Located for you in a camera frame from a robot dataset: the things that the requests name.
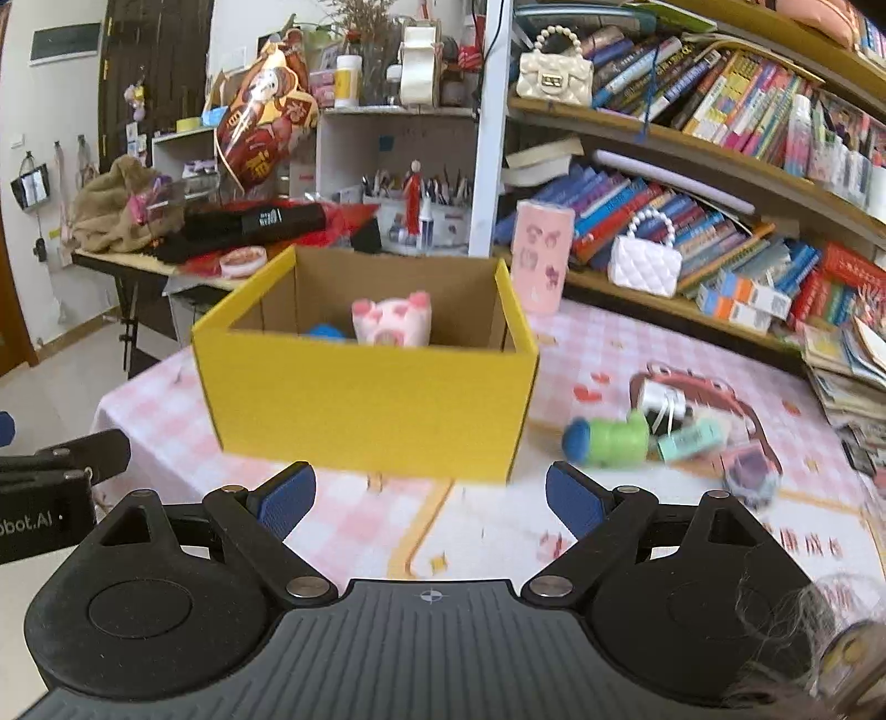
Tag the white cubby shelf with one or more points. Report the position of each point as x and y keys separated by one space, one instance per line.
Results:
x=354 y=142

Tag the pink rectangular tin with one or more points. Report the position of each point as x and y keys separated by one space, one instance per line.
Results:
x=541 y=245

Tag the pink checkered tablecloth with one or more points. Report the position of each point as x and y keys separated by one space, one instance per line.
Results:
x=375 y=527

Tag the wooden bookshelf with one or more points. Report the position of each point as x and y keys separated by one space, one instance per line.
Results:
x=722 y=162

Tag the pink plush pig toy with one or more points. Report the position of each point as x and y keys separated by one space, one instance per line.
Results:
x=393 y=322

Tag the purple grey toy car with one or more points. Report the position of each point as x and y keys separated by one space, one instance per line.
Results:
x=750 y=474

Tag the white quilted mini handbag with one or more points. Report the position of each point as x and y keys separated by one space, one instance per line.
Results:
x=643 y=265

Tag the teal rectangular case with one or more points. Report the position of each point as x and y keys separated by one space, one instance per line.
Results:
x=690 y=441

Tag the row of books upper shelf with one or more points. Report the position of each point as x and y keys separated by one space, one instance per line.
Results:
x=721 y=91

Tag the clear pen holder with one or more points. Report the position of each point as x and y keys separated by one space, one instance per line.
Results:
x=421 y=214

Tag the row of books shelf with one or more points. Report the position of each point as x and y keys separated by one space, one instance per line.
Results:
x=746 y=276
x=721 y=91

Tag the round pink white tin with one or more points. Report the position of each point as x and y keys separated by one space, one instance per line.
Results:
x=243 y=262

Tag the cream pearl-handle handbag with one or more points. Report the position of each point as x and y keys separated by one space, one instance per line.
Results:
x=565 y=78

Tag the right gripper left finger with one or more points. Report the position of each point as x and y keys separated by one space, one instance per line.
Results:
x=253 y=526

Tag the brown plush blanket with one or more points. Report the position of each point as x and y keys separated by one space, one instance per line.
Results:
x=110 y=213

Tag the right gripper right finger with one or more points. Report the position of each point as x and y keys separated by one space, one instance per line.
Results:
x=614 y=530

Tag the row of books lower shelf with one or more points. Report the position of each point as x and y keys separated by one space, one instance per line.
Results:
x=746 y=276

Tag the black long box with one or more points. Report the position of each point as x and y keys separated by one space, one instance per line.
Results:
x=229 y=228

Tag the green blue toy bottle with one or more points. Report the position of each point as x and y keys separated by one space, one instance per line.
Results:
x=607 y=443

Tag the black side table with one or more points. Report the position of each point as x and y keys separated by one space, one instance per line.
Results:
x=159 y=304

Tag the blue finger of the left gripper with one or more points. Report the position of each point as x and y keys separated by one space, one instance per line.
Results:
x=8 y=429

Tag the yellow cardboard box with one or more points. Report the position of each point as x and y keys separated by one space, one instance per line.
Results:
x=285 y=378

